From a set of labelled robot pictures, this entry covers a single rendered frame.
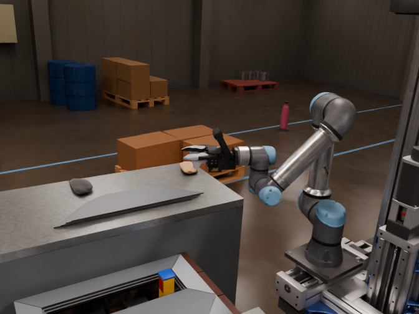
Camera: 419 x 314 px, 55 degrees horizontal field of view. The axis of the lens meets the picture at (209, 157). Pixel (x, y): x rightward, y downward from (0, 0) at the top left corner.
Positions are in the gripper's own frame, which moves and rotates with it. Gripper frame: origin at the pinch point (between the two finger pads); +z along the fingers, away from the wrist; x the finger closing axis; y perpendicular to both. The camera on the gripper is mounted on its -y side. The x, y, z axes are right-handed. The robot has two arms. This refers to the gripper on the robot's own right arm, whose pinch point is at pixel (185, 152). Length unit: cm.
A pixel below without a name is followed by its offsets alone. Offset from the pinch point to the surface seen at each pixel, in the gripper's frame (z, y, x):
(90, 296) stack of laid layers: 38, 62, -10
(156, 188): 8, 45, 46
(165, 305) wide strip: 8, 59, -20
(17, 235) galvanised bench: 68, 42, 8
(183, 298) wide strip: 1, 60, -16
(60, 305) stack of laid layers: 49, 61, -14
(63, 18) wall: 166, 89, 792
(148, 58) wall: -13, 188, 866
